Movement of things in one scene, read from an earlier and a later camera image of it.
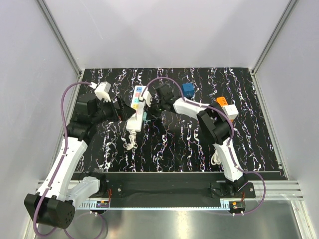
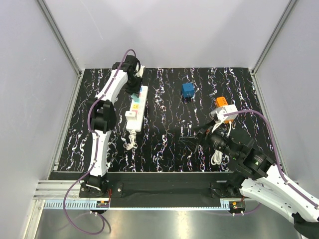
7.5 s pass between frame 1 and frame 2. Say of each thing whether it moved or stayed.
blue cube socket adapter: stayed
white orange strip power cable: stayed
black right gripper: moved
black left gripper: moved
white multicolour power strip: stayed
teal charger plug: moved
